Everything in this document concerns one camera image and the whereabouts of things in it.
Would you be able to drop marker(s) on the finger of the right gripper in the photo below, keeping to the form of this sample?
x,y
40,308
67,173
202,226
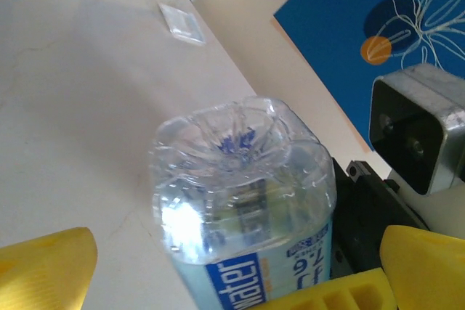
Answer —
x,y
345,293

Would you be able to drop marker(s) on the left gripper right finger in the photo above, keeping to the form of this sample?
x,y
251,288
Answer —
x,y
428,273

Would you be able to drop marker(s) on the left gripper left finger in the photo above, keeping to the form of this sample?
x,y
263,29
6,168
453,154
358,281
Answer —
x,y
47,270

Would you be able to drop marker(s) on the square bottle pale blue label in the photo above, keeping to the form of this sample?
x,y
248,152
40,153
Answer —
x,y
236,197

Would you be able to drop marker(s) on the small clear plastic box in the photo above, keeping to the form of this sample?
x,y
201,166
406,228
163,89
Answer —
x,y
181,25

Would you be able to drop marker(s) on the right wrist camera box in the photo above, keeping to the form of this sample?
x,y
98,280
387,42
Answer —
x,y
410,135

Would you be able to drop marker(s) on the blue floral wall panel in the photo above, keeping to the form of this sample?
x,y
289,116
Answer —
x,y
327,34

